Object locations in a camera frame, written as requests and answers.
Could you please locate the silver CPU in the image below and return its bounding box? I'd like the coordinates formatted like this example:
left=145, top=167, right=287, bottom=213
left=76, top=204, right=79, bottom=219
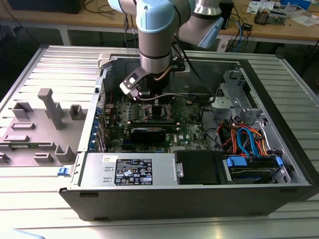
left=152, top=105, right=172, bottom=118

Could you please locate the CPU socket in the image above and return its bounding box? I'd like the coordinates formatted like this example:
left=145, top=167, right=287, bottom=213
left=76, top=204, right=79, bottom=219
left=139, top=101, right=175, bottom=122

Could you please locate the green motherboard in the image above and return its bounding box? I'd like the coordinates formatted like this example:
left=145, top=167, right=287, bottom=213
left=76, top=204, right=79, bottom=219
left=103, top=93, right=209, bottom=154

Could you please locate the black graphics card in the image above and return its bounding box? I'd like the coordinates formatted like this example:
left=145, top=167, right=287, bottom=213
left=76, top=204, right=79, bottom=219
left=130, top=127, right=167, bottom=144

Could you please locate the grey case latch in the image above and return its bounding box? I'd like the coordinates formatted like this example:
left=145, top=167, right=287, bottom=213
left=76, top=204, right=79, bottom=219
left=97, top=53, right=112, bottom=69

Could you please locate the silver metal drive cage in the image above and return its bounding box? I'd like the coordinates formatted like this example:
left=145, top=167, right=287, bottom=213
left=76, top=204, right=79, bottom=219
left=208, top=69, right=265, bottom=125

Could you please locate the black drive box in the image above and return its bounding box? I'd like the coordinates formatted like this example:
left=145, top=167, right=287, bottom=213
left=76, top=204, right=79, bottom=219
left=173, top=150, right=226, bottom=185

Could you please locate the silver power supply unit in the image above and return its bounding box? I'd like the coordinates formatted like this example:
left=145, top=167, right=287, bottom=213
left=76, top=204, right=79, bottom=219
left=78, top=152, right=179, bottom=187

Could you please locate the black grey PC case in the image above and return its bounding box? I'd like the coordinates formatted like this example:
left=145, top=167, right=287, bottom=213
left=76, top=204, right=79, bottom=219
left=59, top=51, right=319, bottom=222

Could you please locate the brown metal heat sink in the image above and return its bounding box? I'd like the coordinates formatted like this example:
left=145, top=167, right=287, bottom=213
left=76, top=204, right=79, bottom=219
left=253, top=6, right=271, bottom=25

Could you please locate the grey parts rack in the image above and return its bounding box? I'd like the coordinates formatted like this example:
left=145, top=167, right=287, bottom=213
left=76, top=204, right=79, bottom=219
left=0, top=87, right=89, bottom=167

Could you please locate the white printed leaflet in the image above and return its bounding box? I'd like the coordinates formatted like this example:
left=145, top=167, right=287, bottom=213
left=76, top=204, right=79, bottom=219
left=246, top=0, right=265, bottom=13

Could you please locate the hard disk in blue carrier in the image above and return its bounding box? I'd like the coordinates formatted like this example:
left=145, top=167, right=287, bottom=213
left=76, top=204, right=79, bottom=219
left=222, top=154, right=284, bottom=185

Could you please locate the wooden workbench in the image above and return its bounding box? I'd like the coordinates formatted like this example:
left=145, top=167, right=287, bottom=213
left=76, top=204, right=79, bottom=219
left=0, top=0, right=319, bottom=47

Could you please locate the grey electronic device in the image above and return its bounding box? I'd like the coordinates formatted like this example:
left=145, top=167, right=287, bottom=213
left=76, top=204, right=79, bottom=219
left=269, top=7, right=290, bottom=25

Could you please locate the large black box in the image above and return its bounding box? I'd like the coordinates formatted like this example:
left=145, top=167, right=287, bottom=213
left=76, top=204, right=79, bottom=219
left=7, top=0, right=85, bottom=14

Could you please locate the white paper sheet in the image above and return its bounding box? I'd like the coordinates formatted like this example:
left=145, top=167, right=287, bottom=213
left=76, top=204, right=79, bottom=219
left=290, top=13, right=319, bottom=27

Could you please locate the black camera cable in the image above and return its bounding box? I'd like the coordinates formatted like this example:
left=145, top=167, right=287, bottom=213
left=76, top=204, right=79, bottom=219
left=138, top=34, right=216, bottom=104

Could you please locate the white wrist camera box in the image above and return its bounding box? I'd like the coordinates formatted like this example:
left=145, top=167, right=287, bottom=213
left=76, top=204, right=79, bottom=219
left=173, top=69, right=192, bottom=79

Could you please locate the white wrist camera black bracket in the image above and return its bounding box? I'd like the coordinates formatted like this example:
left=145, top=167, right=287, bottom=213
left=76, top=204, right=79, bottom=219
left=119, top=66, right=145, bottom=102

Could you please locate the blue wire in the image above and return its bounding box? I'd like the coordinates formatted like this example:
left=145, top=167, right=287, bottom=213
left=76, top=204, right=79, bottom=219
left=236, top=127, right=262, bottom=158

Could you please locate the orange wire bundle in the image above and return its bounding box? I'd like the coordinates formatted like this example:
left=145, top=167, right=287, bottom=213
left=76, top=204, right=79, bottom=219
left=216, top=121, right=271, bottom=157

